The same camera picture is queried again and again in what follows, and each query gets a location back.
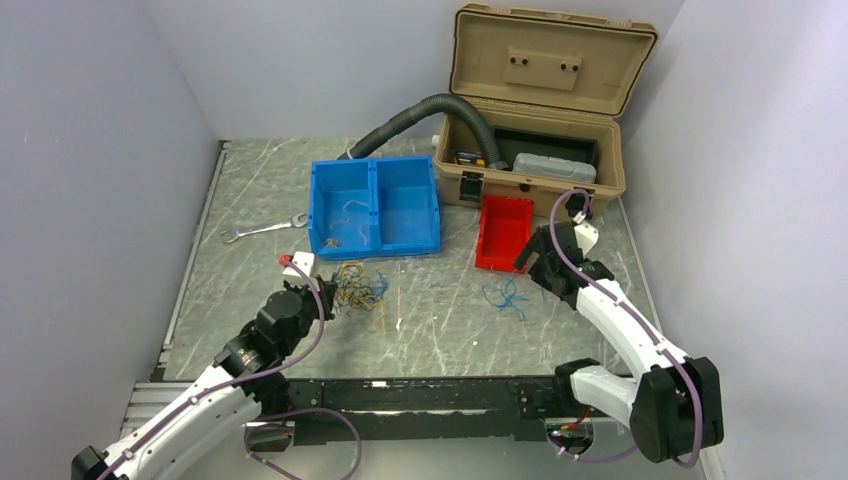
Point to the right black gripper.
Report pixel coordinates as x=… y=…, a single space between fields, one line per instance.
x=534 y=245

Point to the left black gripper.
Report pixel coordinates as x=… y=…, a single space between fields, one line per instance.
x=325 y=291

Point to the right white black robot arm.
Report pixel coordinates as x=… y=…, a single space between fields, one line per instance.
x=672 y=402

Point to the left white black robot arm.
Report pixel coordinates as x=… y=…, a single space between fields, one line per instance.
x=243 y=382

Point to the red plastic bin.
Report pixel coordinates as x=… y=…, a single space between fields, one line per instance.
x=505 y=228

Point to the grey plastic case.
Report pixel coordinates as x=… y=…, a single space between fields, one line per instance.
x=540 y=165

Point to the silver combination wrench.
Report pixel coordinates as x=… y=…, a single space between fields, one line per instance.
x=232 y=234

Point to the blue two-compartment bin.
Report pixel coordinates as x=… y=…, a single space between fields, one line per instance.
x=374 y=207

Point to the small colourful box in toolbox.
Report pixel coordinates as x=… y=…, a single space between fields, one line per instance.
x=469 y=158

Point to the tan open toolbox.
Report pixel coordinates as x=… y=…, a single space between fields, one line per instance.
x=555 y=73

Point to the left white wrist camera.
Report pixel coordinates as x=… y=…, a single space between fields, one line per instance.
x=298 y=266

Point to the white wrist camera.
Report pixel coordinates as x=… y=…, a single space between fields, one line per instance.
x=586 y=234
x=298 y=266

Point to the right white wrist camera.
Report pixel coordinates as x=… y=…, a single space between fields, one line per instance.
x=586 y=234

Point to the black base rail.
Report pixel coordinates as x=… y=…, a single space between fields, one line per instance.
x=522 y=408

